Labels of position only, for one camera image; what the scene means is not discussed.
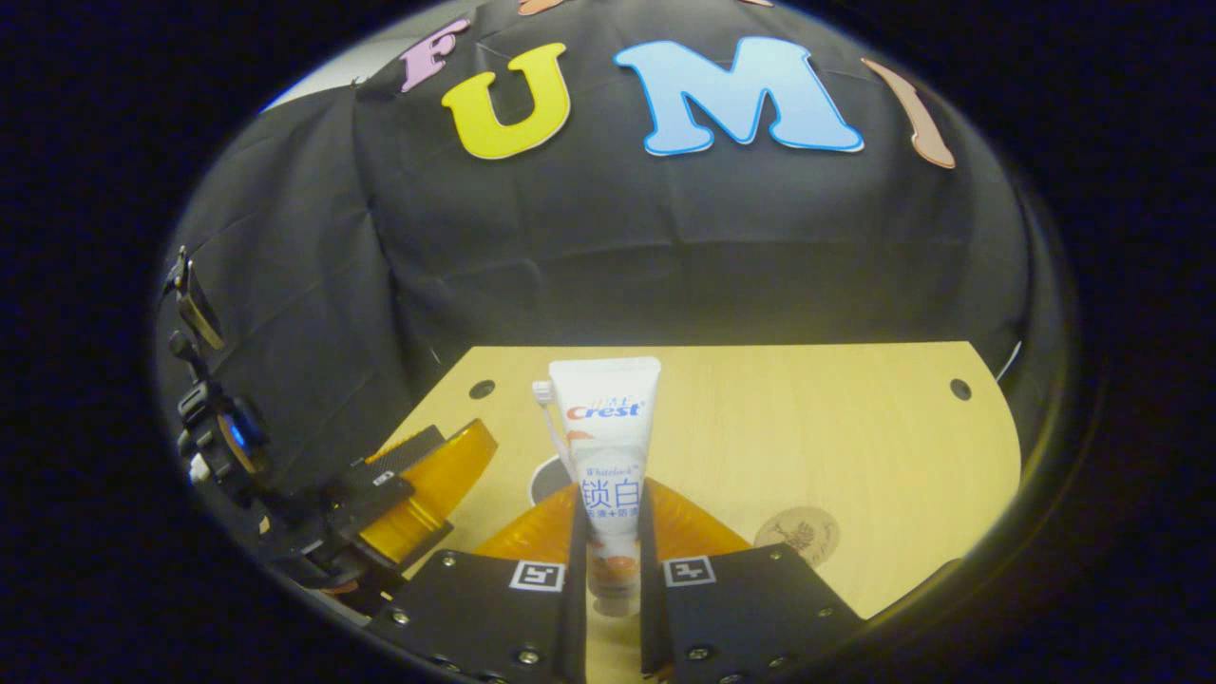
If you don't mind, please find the black backdrop cloth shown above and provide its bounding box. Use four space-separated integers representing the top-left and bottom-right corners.
157 0 1032 495

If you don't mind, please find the round cork coaster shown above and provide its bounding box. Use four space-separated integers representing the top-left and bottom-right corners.
753 506 842 569

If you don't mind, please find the light wooden desktop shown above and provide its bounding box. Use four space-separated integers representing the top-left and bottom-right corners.
375 342 1022 684

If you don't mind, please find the white cup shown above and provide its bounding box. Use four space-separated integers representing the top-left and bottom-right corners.
527 454 577 507

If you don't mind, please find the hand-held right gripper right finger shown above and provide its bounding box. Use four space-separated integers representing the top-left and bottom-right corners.
638 478 865 684

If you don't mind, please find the white toothpaste tube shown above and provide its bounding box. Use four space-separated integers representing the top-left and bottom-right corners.
548 356 662 618

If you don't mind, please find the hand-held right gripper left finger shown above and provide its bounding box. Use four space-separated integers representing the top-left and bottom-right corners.
366 480 588 684

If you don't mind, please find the white toothbrush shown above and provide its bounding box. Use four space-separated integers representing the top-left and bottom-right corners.
532 380 577 481

